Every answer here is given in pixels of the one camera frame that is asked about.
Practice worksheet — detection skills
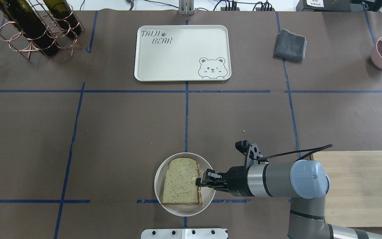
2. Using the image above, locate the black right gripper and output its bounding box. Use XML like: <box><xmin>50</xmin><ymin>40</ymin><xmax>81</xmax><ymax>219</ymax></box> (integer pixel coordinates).
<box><xmin>195</xmin><ymin>166</ymin><xmax>253</xmax><ymax>196</ymax></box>

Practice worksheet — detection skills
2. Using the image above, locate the bread slice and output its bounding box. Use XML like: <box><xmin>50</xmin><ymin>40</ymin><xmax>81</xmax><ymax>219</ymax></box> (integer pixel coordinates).
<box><xmin>161</xmin><ymin>158</ymin><xmax>203</xmax><ymax>206</ymax></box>

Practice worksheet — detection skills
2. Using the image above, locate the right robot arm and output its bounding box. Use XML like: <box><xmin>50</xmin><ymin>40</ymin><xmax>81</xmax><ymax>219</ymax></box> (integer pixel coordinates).
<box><xmin>195</xmin><ymin>160</ymin><xmax>382</xmax><ymax>239</ymax></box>

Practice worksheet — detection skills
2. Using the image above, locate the cream bear print tray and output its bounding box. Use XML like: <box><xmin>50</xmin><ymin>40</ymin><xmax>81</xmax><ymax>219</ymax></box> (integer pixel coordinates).
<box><xmin>134</xmin><ymin>25</ymin><xmax>231</xmax><ymax>82</ymax></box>

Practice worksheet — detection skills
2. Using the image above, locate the white round plate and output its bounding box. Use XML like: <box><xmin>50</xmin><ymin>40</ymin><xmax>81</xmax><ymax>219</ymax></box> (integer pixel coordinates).
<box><xmin>154</xmin><ymin>152</ymin><xmax>215</xmax><ymax>217</ymax></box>

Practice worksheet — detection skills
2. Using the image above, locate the grey folded cloth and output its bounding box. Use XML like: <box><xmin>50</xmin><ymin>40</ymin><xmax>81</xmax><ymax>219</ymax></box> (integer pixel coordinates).
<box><xmin>273</xmin><ymin>29</ymin><xmax>307</xmax><ymax>62</ymax></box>

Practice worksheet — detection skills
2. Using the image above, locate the wooden cutting board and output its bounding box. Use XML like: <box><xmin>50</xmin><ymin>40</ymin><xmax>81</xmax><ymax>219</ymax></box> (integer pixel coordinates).
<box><xmin>312</xmin><ymin>151</ymin><xmax>382</xmax><ymax>227</ymax></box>

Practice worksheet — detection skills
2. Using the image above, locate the black box device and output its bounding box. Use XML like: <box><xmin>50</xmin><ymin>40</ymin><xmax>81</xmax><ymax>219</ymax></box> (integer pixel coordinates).
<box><xmin>296</xmin><ymin>0</ymin><xmax>382</xmax><ymax>12</ymax></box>

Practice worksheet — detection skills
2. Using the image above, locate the dark green wine bottle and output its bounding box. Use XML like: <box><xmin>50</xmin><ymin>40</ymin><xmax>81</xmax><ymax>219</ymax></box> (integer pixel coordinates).
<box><xmin>0</xmin><ymin>0</ymin><xmax>59</xmax><ymax>56</ymax></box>

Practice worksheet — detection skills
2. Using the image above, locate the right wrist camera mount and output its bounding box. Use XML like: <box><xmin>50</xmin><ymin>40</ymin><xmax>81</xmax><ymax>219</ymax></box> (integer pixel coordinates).
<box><xmin>235</xmin><ymin>140</ymin><xmax>269</xmax><ymax>170</ymax></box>

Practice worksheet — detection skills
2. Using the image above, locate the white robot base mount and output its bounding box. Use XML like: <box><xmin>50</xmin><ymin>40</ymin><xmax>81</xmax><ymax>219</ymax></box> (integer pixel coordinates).
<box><xmin>141</xmin><ymin>228</ymin><xmax>228</xmax><ymax>239</ymax></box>

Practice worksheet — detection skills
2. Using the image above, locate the aluminium frame post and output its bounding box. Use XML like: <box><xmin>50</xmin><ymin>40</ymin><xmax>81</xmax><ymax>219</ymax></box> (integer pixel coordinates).
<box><xmin>178</xmin><ymin>0</ymin><xmax>195</xmax><ymax>15</ymax></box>

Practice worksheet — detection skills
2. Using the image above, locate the copper wire bottle rack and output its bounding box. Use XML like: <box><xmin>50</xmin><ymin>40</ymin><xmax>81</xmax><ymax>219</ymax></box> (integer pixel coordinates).
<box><xmin>0</xmin><ymin>0</ymin><xmax>85</xmax><ymax>60</ymax></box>

